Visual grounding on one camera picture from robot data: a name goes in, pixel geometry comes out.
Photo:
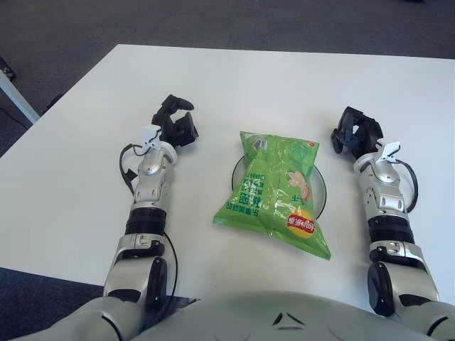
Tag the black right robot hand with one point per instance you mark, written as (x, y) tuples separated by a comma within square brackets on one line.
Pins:
[(369, 136)]

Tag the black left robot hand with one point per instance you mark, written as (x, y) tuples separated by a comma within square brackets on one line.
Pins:
[(181, 129)]

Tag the green snack chip bag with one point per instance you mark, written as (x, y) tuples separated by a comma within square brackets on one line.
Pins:
[(270, 192)]

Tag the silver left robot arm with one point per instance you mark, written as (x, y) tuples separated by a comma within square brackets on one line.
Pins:
[(149, 184)]

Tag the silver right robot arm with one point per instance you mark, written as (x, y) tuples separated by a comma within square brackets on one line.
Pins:
[(384, 199)]

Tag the white plate black rim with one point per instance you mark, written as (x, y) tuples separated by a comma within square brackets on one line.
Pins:
[(318, 192)]

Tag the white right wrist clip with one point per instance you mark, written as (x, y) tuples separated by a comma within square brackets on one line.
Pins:
[(389, 147)]

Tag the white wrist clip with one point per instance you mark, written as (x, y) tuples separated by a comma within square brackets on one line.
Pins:
[(149, 133), (389, 147)]

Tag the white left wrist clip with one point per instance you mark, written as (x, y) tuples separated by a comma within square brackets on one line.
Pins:
[(149, 133)]

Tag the white side desk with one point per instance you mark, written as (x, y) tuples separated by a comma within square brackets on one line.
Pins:
[(17, 97)]

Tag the black floor object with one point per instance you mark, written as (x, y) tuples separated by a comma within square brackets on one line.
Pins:
[(7, 69)]

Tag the grey robot torso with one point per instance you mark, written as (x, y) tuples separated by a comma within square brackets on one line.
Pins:
[(284, 319)]

